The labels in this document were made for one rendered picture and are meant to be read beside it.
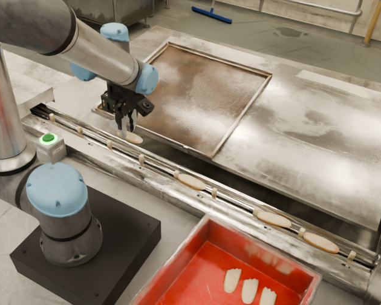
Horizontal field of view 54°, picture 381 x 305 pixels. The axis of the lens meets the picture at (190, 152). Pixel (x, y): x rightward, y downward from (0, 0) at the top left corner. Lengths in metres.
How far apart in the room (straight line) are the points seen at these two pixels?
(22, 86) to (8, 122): 0.79
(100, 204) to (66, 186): 0.26
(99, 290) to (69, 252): 0.11
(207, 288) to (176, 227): 0.21
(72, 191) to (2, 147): 0.17
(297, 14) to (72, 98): 3.59
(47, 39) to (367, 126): 1.10
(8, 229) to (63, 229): 0.35
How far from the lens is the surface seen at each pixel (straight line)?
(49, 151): 1.30
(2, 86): 0.78
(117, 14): 3.94
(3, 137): 0.84
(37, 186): 0.83
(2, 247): 1.16
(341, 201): 1.19
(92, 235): 0.94
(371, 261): 1.14
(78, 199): 0.83
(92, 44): 0.73
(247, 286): 1.01
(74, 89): 1.73
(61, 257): 0.95
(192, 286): 1.00
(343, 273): 1.07
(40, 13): 0.63
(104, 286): 0.94
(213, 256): 1.05
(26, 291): 1.06
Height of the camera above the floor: 1.70
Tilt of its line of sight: 41 degrees down
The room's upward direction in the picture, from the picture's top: 3 degrees clockwise
